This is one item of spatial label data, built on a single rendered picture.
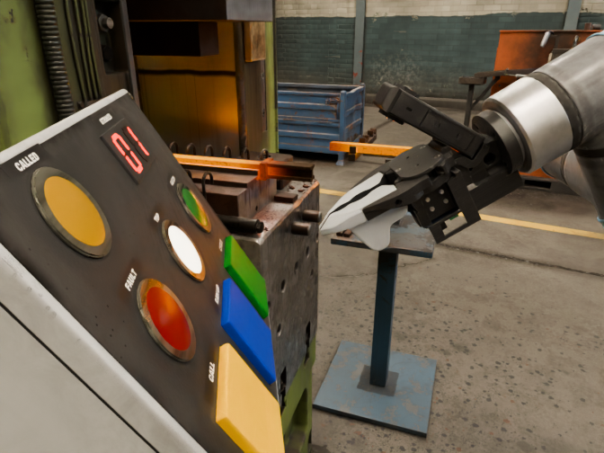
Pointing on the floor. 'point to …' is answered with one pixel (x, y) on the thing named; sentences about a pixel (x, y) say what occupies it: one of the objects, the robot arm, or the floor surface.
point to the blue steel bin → (319, 116)
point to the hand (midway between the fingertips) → (327, 219)
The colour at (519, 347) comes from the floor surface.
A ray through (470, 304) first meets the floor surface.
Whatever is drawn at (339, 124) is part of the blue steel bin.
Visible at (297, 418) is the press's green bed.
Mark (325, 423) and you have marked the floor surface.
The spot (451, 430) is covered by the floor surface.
